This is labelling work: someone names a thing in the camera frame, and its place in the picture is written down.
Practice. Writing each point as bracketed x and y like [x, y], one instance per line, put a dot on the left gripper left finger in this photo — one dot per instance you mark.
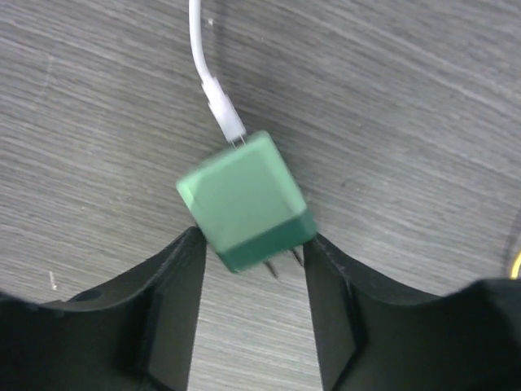
[134, 332]

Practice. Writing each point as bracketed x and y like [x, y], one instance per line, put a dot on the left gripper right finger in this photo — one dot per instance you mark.
[375, 333]

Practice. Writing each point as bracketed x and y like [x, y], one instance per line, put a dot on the green charger plug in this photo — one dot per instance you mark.
[247, 203]

